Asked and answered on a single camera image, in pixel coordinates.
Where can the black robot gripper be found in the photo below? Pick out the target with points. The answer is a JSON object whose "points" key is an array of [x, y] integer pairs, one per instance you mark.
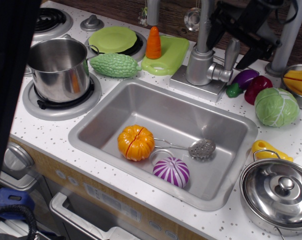
{"points": [[248, 25]]}

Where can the silver faucet lever handle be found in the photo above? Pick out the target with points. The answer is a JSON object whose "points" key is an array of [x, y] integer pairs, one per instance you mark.
{"points": [[231, 54]]}

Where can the purple toy eggplant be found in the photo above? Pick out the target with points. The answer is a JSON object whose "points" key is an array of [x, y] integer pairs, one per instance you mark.
{"points": [[240, 83]]}

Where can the red toy bell pepper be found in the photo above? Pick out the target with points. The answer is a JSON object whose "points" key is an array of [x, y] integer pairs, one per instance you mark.
{"points": [[258, 84]]}

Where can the hanging clear ladle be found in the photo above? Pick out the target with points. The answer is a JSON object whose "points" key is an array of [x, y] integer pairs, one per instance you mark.
{"points": [[192, 17]]}

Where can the silver toy faucet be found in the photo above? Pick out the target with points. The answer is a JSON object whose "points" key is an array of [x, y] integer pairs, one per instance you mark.
{"points": [[202, 77]]}

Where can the green plastic cutting board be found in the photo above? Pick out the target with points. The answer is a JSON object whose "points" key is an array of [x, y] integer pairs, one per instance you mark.
{"points": [[173, 52]]}

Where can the yellow toy fruit in bowl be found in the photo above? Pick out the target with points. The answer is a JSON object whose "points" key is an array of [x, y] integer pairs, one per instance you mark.
{"points": [[293, 80]]}

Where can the green toy cabbage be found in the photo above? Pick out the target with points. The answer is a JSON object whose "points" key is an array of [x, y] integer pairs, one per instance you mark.
{"points": [[276, 107]]}

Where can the orange toy carrot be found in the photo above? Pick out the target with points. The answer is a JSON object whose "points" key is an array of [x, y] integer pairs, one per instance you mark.
{"points": [[153, 45]]}

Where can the steel bowl at right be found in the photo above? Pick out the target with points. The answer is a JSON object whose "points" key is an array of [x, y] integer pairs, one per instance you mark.
{"points": [[297, 67]]}

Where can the back right stove burner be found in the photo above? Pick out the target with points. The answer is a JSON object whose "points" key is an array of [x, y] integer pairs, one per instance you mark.
{"points": [[138, 50]]}

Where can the stove burner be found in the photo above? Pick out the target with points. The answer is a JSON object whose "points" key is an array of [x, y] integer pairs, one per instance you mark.
{"points": [[65, 112], [51, 23], [138, 50]]}

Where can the metal slotted skimmer spoon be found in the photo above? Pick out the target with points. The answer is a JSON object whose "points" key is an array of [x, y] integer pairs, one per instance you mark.
{"points": [[200, 149]]}

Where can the silver sink basin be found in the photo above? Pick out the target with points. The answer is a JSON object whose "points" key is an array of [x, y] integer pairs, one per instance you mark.
{"points": [[179, 120]]}

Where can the green bitter melon toy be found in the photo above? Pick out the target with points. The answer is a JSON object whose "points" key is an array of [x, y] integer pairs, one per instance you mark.
{"points": [[115, 65]]}

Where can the green plastic plate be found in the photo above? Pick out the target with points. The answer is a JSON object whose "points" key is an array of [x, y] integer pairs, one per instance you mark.
{"points": [[113, 39]]}

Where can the orange toy pumpkin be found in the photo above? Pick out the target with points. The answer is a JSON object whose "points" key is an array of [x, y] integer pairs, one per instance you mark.
{"points": [[135, 143]]}

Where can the purple striped toy onion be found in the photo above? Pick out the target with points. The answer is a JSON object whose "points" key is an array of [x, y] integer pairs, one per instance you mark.
{"points": [[173, 170]]}

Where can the grey stove knob top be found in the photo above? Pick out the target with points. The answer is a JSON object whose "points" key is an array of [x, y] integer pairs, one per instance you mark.
{"points": [[91, 24]]}

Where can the steel pot with lid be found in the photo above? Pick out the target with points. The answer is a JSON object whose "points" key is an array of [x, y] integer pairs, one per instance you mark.
{"points": [[271, 195]]}

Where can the steel pot on burner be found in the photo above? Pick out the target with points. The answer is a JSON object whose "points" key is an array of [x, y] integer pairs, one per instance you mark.
{"points": [[59, 68]]}

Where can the front right stove burner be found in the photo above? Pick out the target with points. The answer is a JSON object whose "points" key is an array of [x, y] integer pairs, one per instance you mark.
{"points": [[65, 112]]}

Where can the back left stove burner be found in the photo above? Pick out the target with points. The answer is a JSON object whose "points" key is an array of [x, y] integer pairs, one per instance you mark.
{"points": [[51, 23]]}

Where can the dark foreground pole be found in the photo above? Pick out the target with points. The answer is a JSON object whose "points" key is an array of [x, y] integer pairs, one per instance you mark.
{"points": [[17, 25]]}

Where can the grey oven dial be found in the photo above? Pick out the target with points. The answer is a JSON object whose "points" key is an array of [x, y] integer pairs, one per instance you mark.
{"points": [[16, 162]]}

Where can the blue clamp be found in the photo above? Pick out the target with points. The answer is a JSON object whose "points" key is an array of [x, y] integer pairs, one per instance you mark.
{"points": [[17, 205]]}

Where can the grey support post right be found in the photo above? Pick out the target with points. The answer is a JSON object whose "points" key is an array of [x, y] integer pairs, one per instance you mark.
{"points": [[288, 38]]}

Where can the grey support post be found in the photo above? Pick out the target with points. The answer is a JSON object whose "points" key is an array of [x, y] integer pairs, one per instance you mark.
{"points": [[153, 9], [288, 38]]}

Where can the grey support post middle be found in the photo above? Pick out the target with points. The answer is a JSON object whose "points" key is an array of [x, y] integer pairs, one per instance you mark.
{"points": [[153, 9]]}

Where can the oven door handle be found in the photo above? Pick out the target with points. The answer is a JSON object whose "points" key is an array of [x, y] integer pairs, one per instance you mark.
{"points": [[87, 231]]}

